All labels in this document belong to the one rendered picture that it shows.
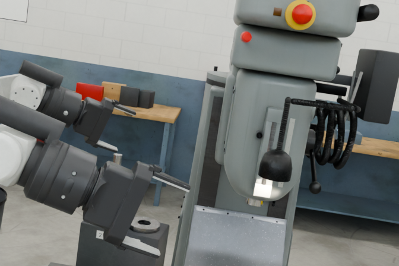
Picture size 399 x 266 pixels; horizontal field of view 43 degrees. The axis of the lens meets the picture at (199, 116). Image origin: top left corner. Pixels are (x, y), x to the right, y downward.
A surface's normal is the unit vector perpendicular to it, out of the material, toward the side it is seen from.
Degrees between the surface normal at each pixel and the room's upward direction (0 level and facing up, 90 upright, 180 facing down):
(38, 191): 112
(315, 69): 90
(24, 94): 97
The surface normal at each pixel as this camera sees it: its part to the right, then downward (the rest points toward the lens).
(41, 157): -0.36, -0.55
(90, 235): -0.18, 0.13
